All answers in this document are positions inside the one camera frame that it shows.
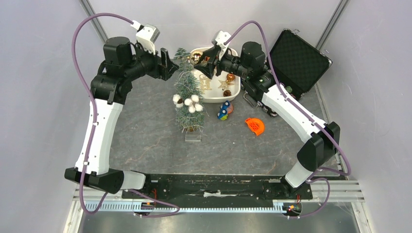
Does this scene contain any clear battery box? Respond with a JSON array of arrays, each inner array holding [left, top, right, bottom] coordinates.
[[185, 133, 202, 142]]

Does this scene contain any orange shiny bauble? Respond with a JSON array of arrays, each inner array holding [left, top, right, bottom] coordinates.
[[226, 73, 236, 82]]

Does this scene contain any black poker chip case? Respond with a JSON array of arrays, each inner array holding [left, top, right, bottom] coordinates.
[[243, 29, 333, 117]]

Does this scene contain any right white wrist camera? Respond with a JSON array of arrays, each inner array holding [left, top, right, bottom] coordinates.
[[211, 30, 231, 60]]

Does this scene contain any gold star topper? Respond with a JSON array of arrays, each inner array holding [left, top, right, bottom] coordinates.
[[218, 80, 234, 91]]

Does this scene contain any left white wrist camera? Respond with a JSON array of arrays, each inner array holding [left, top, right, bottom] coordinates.
[[136, 24, 160, 55]]

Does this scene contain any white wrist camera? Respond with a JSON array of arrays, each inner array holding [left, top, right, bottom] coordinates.
[[211, 30, 231, 60], [136, 24, 160, 55]]

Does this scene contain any orange round toy disc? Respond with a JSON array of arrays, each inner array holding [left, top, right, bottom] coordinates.
[[226, 104, 234, 114]]

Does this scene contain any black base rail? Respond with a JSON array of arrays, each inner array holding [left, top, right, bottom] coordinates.
[[139, 174, 313, 208]]

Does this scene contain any orange semicircle plastic piece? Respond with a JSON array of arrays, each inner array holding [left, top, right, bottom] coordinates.
[[245, 118, 265, 136]]

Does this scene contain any brown pine cone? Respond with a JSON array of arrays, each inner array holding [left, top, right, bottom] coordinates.
[[223, 90, 232, 97]]

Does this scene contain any silver gold bauble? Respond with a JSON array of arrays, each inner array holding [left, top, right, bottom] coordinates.
[[189, 51, 203, 66]]

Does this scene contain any gold merry christmas sign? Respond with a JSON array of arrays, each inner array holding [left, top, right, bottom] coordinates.
[[199, 74, 212, 93]]

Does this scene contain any white cotton boll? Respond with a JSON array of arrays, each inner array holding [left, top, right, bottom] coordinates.
[[184, 95, 204, 114], [172, 94, 184, 108]]

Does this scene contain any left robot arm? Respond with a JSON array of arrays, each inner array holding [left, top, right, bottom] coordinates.
[[64, 36, 179, 198]]

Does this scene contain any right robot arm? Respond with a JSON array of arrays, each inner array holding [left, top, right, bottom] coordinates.
[[189, 41, 341, 198]]

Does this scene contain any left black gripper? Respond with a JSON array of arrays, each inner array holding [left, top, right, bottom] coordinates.
[[124, 40, 179, 81]]

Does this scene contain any white plastic tray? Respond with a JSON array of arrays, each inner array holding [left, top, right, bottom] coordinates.
[[189, 47, 240, 103]]

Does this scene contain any small frosted christmas tree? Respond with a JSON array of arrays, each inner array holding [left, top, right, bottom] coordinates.
[[174, 48, 205, 132]]

